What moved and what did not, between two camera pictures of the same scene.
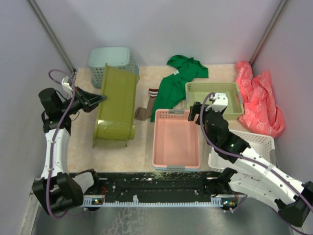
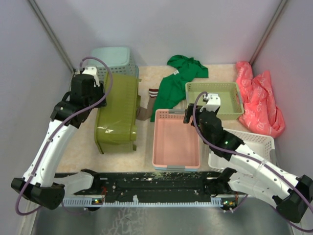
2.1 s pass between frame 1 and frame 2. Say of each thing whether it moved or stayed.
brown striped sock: stayed
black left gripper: moved
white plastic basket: stayed
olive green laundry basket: moved
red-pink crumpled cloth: stayed
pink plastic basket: stayed
